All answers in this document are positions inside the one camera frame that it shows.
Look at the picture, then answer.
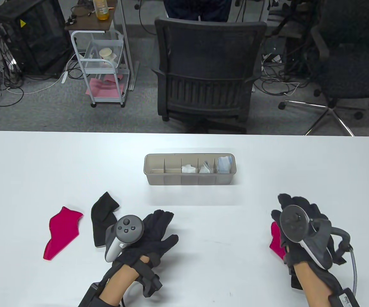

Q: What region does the person's left hand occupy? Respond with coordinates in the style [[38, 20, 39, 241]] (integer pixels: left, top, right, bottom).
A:
[[117, 209, 179, 269]]

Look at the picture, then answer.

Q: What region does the person's right hand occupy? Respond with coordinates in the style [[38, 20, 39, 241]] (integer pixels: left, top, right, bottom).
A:
[[271, 193, 338, 272]]

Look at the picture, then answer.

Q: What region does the pink sock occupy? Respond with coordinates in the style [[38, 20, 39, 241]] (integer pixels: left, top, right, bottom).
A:
[[270, 222, 287, 260], [43, 206, 84, 261]]

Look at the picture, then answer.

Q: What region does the grey tracking controller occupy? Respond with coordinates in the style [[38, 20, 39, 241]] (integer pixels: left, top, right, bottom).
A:
[[280, 205, 333, 270], [105, 215, 144, 262]]

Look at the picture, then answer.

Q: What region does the black sock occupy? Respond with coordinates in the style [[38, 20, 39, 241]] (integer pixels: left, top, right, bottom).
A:
[[91, 191, 120, 248]]

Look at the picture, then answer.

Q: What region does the person's left forearm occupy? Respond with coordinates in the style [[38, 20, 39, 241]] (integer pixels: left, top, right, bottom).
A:
[[100, 256, 140, 303]]

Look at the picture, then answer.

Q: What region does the person's right forearm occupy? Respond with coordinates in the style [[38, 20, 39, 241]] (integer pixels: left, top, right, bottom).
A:
[[295, 261, 343, 307]]

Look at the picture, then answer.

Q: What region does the beige divided organizer box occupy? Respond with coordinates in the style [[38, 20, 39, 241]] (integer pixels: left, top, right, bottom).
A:
[[144, 153, 236, 186]]

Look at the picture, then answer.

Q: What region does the pink cloth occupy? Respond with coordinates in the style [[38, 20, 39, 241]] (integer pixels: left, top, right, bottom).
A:
[[85, 74, 126, 98]]

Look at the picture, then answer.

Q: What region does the dark chair with chrome base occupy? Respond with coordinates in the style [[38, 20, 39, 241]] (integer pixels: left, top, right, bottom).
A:
[[279, 0, 369, 136]]

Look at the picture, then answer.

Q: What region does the black mesh office chair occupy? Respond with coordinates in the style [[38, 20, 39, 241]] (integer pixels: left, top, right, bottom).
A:
[[152, 17, 268, 134]]

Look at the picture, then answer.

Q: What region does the cream cup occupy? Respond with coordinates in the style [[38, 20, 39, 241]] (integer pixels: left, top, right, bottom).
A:
[[99, 48, 118, 61]]

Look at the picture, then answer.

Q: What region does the white rolling cart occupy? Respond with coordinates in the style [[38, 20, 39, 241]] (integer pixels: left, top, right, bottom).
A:
[[65, 3, 130, 107]]

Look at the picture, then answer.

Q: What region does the bottle of orange liquid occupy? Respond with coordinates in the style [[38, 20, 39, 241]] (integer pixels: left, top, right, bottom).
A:
[[93, 0, 110, 20]]

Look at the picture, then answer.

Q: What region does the black computer tower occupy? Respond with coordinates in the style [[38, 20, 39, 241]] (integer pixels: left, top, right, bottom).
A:
[[0, 0, 73, 79]]

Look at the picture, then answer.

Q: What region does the grey cable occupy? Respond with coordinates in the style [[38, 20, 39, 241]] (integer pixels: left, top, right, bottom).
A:
[[347, 246, 358, 295]]

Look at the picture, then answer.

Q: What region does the black cable tangle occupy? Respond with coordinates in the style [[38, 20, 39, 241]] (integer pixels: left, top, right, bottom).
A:
[[253, 30, 314, 96], [0, 30, 25, 128]]

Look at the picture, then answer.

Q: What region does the white metal frame post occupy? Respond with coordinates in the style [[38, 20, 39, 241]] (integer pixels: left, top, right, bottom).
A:
[[251, 0, 269, 93], [114, 0, 138, 91]]

